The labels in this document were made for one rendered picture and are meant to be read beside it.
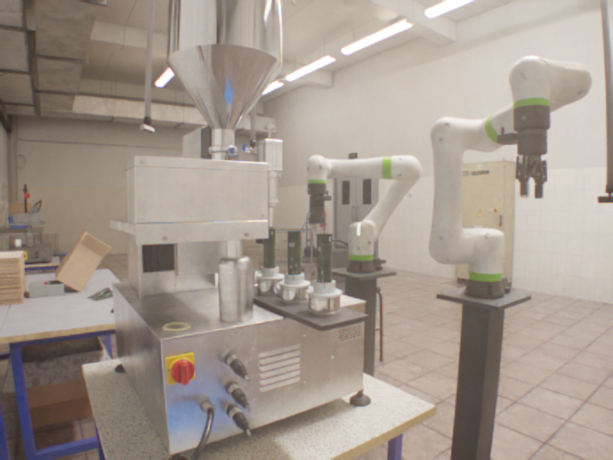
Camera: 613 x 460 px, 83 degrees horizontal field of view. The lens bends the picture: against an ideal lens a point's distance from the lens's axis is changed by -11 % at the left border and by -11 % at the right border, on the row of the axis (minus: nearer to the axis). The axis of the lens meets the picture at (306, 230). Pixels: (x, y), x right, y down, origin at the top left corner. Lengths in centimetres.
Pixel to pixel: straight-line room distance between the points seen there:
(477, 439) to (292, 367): 102
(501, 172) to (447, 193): 480
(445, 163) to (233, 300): 92
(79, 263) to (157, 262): 151
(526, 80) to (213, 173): 80
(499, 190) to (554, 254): 122
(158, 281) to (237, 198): 39
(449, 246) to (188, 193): 96
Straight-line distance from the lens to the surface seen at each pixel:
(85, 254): 252
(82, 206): 1106
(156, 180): 70
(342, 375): 96
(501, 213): 617
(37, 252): 512
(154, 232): 70
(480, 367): 159
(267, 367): 82
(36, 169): 1110
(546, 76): 113
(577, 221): 616
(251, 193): 77
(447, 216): 141
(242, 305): 78
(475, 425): 169
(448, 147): 142
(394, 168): 191
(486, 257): 149
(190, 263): 106
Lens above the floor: 125
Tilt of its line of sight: 3 degrees down
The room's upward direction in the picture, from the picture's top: straight up
